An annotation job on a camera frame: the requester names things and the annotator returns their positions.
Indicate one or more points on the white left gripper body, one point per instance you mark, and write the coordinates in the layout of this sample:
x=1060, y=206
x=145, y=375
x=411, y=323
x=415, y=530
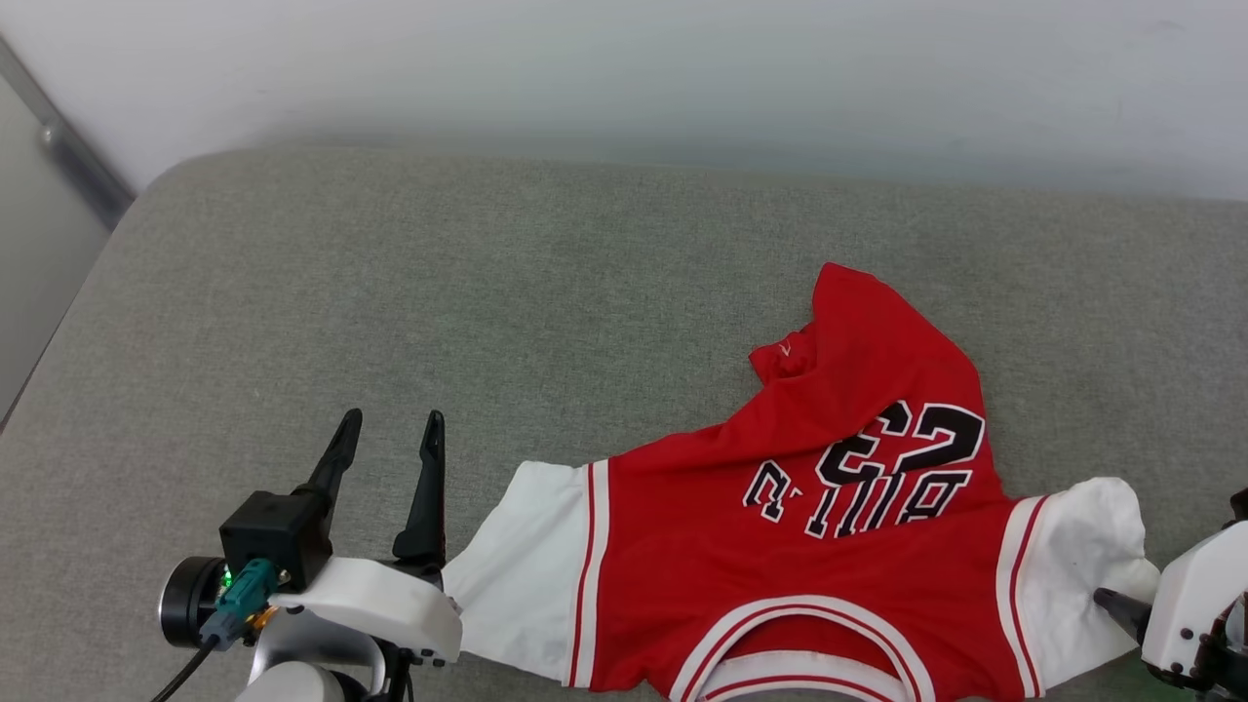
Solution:
x=390, y=600

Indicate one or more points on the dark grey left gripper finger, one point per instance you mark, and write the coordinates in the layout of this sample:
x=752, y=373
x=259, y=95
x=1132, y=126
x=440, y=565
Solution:
x=429, y=507
x=336, y=463

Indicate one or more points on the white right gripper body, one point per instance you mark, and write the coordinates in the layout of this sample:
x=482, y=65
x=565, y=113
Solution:
x=1189, y=585

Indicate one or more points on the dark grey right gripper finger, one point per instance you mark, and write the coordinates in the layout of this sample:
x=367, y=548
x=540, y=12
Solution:
x=1123, y=609

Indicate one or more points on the red and white basketball jersey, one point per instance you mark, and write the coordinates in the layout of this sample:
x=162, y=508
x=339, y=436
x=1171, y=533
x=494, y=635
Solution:
x=780, y=546

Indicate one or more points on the white and grey left arm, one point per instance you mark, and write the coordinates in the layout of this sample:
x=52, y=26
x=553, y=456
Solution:
x=312, y=658

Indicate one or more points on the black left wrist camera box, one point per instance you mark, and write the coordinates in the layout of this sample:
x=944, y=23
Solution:
x=278, y=531

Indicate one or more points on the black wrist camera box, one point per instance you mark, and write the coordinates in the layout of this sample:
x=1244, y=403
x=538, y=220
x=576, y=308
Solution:
x=1241, y=504
x=278, y=531

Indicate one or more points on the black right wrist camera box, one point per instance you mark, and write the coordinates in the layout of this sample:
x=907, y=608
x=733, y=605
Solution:
x=1241, y=504

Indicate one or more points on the black cylindrical left camera housing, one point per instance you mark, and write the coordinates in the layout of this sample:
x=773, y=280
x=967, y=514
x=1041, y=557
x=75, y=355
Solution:
x=185, y=600

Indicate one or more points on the grey metal door frame strip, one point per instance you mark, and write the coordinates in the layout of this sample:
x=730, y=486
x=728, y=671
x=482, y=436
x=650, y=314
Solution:
x=68, y=156

